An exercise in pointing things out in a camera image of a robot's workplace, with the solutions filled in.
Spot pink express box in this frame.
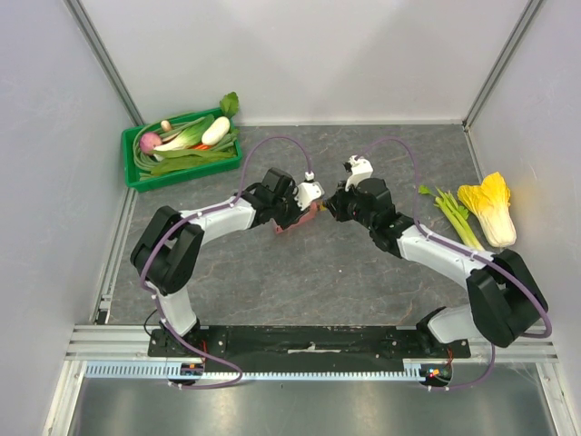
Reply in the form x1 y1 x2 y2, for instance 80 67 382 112
273 203 319 234

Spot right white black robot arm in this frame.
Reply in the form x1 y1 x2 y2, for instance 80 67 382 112
325 178 548 358

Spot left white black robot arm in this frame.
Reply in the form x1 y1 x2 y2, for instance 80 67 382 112
130 168 322 357

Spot white radish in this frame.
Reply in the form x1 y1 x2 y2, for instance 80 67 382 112
202 116 231 146

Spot green celery stalk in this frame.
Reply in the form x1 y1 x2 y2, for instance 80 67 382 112
418 185 484 251

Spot green plastic crate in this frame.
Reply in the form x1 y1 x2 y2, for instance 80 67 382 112
121 124 242 193

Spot bok choy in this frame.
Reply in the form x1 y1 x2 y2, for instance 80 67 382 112
153 114 215 153

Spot green leafy vegetable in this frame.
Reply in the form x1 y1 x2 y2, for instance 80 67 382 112
159 92 240 156

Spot yellow napa cabbage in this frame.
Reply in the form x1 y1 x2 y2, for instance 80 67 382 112
457 172 517 248

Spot brown mushroom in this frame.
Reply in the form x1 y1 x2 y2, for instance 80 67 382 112
160 120 172 133

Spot green long beans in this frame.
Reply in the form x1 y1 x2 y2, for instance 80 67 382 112
132 116 205 173

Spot purple turnip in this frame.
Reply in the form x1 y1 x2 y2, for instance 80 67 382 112
139 132 163 155

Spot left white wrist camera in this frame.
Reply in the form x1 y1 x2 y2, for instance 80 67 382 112
294 171 324 211

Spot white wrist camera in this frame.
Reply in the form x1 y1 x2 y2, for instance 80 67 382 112
294 171 324 211
343 155 373 192

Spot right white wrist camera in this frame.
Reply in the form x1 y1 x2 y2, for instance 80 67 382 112
343 155 373 192

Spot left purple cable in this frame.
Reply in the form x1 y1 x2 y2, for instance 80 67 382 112
139 135 244 391

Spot purple cable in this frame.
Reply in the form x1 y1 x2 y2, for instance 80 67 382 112
356 137 554 391
139 135 244 391

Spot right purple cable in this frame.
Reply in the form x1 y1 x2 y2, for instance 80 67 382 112
356 137 554 391

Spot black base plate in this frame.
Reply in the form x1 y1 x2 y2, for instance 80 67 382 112
147 324 470 374

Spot grey cable duct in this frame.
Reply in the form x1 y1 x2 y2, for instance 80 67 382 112
84 361 425 382

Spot aluminium rail frame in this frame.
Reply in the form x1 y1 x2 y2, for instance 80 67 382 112
64 325 558 363

